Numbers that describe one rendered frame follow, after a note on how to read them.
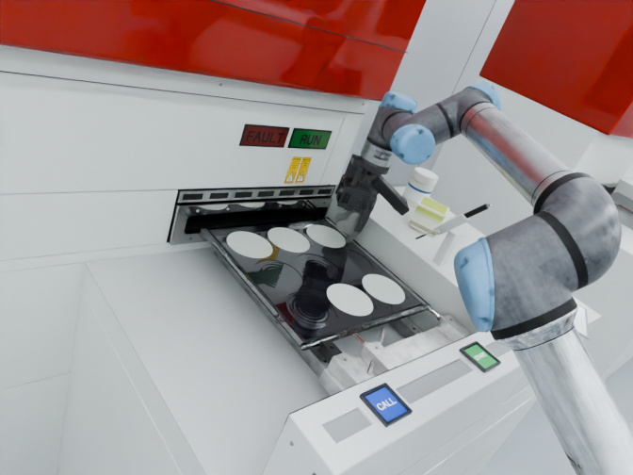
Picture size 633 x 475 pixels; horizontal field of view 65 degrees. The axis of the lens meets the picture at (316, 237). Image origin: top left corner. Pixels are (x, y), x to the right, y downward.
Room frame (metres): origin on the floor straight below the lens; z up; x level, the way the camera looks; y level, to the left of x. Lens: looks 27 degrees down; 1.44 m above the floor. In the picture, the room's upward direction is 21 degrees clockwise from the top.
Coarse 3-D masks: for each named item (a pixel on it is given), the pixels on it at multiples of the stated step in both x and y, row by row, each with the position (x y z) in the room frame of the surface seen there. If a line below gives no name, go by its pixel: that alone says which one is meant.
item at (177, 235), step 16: (176, 208) 0.87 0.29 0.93; (192, 208) 0.89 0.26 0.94; (208, 208) 0.92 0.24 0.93; (224, 208) 0.95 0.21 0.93; (240, 208) 0.98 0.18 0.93; (256, 208) 1.02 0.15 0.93; (272, 208) 1.05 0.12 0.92; (288, 208) 1.09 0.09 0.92; (176, 224) 0.87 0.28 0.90; (256, 224) 1.04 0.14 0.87; (176, 240) 0.87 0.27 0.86; (192, 240) 0.90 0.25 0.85
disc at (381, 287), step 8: (368, 280) 0.94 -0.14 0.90; (376, 280) 0.95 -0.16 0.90; (384, 280) 0.97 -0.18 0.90; (368, 288) 0.91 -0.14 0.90; (376, 288) 0.92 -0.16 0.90; (384, 288) 0.93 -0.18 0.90; (392, 288) 0.94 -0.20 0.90; (400, 288) 0.96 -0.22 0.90; (376, 296) 0.89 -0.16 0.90; (384, 296) 0.90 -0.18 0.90; (392, 296) 0.91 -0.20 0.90; (400, 296) 0.93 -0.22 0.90
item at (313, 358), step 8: (224, 264) 0.91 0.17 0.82; (232, 272) 0.88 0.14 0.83; (240, 280) 0.86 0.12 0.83; (248, 288) 0.84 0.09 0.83; (264, 312) 0.80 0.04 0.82; (272, 320) 0.78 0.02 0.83; (280, 328) 0.77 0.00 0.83; (288, 336) 0.75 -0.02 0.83; (296, 344) 0.73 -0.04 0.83; (304, 352) 0.72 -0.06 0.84; (312, 352) 0.71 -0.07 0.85; (304, 360) 0.71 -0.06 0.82; (312, 360) 0.70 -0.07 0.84; (320, 360) 0.70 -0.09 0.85; (312, 368) 0.70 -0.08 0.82; (320, 368) 0.69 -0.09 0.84
